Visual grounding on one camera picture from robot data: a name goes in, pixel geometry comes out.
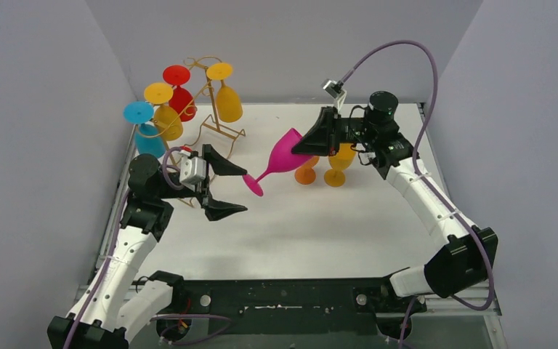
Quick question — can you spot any red wine glass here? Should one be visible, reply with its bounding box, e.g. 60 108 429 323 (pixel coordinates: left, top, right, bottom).
162 65 197 122

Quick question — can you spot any orange wine glass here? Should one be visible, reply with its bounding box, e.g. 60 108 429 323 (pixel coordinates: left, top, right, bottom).
294 156 319 185

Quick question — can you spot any blue wine glass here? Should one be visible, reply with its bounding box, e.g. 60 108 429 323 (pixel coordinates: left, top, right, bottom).
123 101 165 158

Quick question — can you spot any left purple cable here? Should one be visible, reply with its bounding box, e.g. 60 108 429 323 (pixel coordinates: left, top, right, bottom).
62 146 234 349

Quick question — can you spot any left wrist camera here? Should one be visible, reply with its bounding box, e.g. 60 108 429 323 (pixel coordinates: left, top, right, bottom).
179 156 207 185

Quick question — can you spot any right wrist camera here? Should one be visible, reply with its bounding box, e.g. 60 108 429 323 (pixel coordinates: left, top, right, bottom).
321 79 347 111

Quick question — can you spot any pink wine glass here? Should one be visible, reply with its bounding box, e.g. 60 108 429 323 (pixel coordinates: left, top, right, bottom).
243 128 312 196

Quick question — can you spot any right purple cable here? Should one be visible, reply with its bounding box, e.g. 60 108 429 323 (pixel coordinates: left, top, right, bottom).
339 40 496 349

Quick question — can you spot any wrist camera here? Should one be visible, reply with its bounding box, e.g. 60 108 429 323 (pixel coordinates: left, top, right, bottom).
321 79 347 111
179 156 207 185

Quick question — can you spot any purple cable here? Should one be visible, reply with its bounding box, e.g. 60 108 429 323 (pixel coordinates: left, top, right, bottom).
62 146 234 349
339 40 496 349

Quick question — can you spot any yellow wine glass left row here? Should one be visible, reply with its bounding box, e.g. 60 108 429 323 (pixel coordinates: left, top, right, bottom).
144 82 183 141

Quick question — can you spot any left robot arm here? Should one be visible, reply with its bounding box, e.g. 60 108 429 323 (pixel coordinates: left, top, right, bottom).
47 144 247 348

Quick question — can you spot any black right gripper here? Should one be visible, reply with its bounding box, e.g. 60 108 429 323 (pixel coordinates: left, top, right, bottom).
293 106 379 157

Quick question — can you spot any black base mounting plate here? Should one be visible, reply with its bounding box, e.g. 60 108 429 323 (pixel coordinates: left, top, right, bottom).
165 277 426 337

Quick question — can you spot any gold wire glass rack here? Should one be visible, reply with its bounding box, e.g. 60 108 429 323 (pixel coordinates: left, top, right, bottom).
141 55 246 166

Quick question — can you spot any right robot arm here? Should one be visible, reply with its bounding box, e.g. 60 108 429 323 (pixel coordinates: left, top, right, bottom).
292 91 498 312

